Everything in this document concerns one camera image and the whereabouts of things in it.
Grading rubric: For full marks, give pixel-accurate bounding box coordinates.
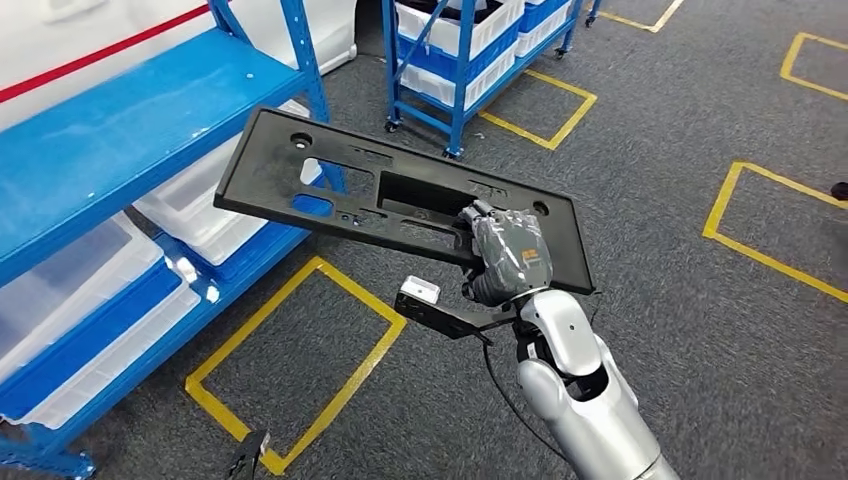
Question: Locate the blue wheeled shelf rack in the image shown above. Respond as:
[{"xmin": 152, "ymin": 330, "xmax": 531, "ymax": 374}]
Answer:
[{"xmin": 380, "ymin": 0, "xmax": 604, "ymax": 160}]

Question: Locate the translucent plastic bin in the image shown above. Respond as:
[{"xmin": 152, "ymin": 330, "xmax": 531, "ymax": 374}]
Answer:
[{"xmin": 0, "ymin": 211, "xmax": 165, "ymax": 386}]

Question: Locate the white car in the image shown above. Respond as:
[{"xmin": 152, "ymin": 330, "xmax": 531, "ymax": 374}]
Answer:
[{"xmin": 0, "ymin": 0, "xmax": 359, "ymax": 130}]

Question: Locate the red barrier tape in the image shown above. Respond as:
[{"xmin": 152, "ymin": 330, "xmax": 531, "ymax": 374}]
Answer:
[{"xmin": 0, "ymin": 3, "xmax": 212, "ymax": 105}]

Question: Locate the black right wrist camera bracket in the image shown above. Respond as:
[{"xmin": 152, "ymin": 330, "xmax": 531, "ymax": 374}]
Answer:
[{"xmin": 394, "ymin": 291, "xmax": 518, "ymax": 342}]

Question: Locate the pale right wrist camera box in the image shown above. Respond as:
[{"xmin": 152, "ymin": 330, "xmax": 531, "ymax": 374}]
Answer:
[{"xmin": 399, "ymin": 275, "xmax": 443, "ymax": 306}]

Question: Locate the white plastic bin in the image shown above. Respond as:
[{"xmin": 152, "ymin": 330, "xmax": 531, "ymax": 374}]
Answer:
[
  {"xmin": 516, "ymin": 5, "xmax": 576, "ymax": 59},
  {"xmin": 396, "ymin": 0, "xmax": 526, "ymax": 60},
  {"xmin": 399, "ymin": 49, "xmax": 518, "ymax": 112},
  {"xmin": 132, "ymin": 99, "xmax": 313, "ymax": 266},
  {"xmin": 9, "ymin": 284, "xmax": 202, "ymax": 432}
]

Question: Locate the black plastic panel part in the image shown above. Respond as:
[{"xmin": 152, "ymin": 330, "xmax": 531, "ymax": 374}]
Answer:
[{"xmin": 213, "ymin": 107, "xmax": 596, "ymax": 297}]

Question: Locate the yellow floor tape square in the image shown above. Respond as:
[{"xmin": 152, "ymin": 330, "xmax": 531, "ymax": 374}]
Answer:
[{"xmin": 184, "ymin": 256, "xmax": 409, "ymax": 477}]

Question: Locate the blue metal shelf rack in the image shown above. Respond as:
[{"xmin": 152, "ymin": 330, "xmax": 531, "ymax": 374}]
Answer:
[{"xmin": 0, "ymin": 0, "xmax": 349, "ymax": 480}]

